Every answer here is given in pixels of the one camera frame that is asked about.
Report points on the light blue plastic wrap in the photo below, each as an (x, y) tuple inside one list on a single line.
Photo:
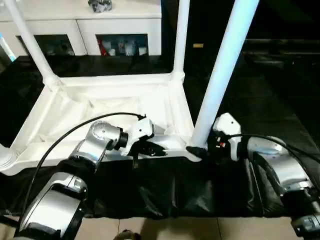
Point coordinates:
[(8, 50)]

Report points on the dark robot torso part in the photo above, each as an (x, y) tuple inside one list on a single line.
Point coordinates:
[(128, 236)]

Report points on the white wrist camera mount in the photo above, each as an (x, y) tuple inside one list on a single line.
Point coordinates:
[(140, 130), (228, 125)]

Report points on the black glossy mat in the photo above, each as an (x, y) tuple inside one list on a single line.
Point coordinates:
[(175, 187)]

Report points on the white plastic table top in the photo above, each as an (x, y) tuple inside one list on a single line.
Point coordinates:
[(100, 85)]

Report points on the small tan label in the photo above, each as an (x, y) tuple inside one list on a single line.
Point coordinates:
[(198, 45)]

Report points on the black bundle on cabinet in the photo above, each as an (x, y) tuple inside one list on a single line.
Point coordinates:
[(100, 5)]

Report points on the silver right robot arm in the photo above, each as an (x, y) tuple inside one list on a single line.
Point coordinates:
[(287, 170)]

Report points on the white cabinet with glass doors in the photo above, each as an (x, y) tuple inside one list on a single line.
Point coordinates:
[(112, 25)]

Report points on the long black bar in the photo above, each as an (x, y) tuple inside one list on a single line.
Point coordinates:
[(282, 42)]

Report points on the black folding table frame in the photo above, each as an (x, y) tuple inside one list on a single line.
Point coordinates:
[(7, 221)]

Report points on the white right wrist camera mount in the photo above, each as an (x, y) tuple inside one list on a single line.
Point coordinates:
[(228, 125)]

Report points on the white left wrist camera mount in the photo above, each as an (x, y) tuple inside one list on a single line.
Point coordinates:
[(140, 130)]

